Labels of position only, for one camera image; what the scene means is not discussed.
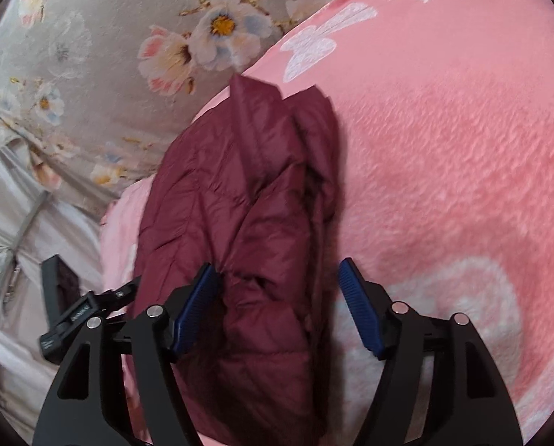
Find grey floral bedsheet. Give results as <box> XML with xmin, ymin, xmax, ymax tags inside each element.
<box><xmin>0</xmin><ymin>0</ymin><xmax>343</xmax><ymax>218</ymax></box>

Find grey cord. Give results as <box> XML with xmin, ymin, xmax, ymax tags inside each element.
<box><xmin>0</xmin><ymin>190</ymin><xmax>55</xmax><ymax>368</ymax></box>

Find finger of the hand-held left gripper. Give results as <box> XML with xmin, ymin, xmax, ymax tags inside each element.
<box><xmin>95</xmin><ymin>275</ymin><xmax>143</xmax><ymax>320</ymax></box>

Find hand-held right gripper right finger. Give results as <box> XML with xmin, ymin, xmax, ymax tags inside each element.
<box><xmin>338</xmin><ymin>257</ymin><xmax>524</xmax><ymax>446</ymax></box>

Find pale grey cloth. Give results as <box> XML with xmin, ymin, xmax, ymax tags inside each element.
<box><xmin>0</xmin><ymin>109</ymin><xmax>105</xmax><ymax>428</ymax></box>

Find maroon puffer jacket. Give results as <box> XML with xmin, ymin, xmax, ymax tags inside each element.
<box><xmin>132</xmin><ymin>74</ymin><xmax>347</xmax><ymax>446</ymax></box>

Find pink butterfly print blanket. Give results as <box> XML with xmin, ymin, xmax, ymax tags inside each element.
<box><xmin>99</xmin><ymin>0</ymin><xmax>554</xmax><ymax>446</ymax></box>

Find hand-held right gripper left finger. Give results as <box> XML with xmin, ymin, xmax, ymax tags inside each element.
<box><xmin>32</xmin><ymin>262</ymin><xmax>215</xmax><ymax>446</ymax></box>

